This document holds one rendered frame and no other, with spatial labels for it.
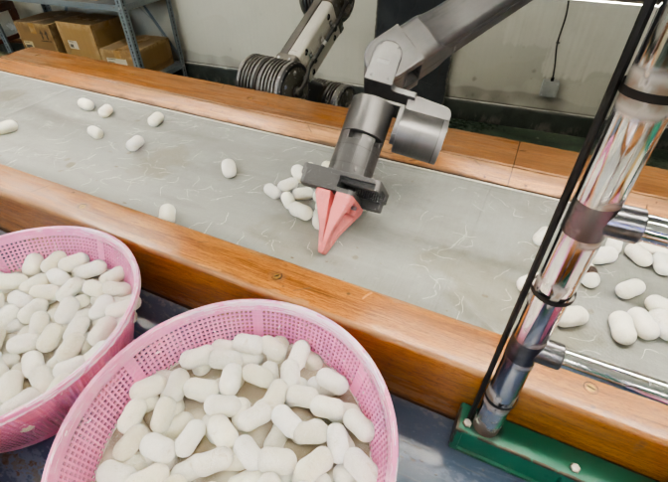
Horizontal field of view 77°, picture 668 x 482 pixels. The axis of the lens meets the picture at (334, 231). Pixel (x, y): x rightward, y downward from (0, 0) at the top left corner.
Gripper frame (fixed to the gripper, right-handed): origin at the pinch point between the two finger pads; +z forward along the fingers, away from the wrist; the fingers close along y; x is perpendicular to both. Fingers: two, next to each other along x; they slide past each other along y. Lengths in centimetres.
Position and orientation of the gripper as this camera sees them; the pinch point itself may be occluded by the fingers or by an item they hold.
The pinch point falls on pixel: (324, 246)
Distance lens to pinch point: 52.2
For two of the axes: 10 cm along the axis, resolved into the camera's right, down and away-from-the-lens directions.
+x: 2.7, 2.0, 9.4
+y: 9.1, 2.8, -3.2
